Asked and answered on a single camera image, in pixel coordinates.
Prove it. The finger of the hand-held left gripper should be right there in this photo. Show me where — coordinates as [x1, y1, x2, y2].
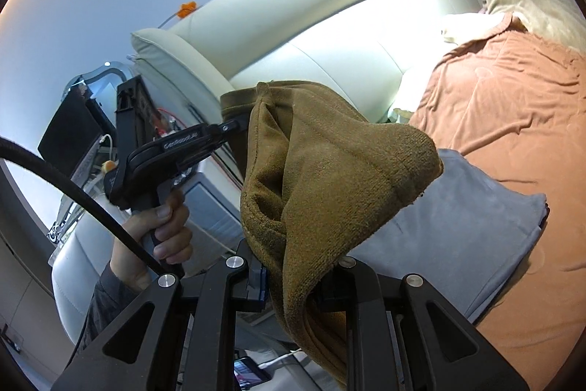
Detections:
[201, 119, 251, 150]

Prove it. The white bed sheet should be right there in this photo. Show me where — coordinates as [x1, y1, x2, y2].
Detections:
[388, 12, 505, 127]

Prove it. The beige duvet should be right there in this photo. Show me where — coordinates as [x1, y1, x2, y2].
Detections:
[478, 0, 586, 54]

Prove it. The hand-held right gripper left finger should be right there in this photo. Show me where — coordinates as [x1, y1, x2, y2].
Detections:
[50, 237, 269, 391]

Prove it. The orange-brown blanket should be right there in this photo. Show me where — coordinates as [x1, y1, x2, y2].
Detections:
[407, 13, 586, 391]

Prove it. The person's left hand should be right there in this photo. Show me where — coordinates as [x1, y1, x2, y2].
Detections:
[110, 192, 194, 293]

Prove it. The white bedside cabinet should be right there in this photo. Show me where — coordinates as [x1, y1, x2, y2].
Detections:
[182, 170, 244, 246]

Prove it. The smartphone with lit screen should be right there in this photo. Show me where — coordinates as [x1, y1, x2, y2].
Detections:
[233, 355, 272, 388]

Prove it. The person's left forearm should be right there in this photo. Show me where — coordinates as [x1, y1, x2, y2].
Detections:
[85, 262, 157, 342]

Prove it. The thick black gripper cable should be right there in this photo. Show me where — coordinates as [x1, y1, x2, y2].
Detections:
[0, 137, 164, 278]

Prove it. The cream leather headboard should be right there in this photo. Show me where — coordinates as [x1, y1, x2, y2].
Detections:
[130, 0, 488, 172]

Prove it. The olive printed t-shirt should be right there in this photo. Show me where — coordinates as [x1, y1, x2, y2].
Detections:
[220, 80, 445, 389]

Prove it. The grey folded cloth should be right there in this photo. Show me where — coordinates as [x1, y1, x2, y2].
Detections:
[345, 148, 549, 324]

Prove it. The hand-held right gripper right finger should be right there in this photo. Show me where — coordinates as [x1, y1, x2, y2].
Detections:
[316, 256, 532, 391]

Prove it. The black monitor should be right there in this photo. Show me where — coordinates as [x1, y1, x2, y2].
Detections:
[37, 97, 116, 177]

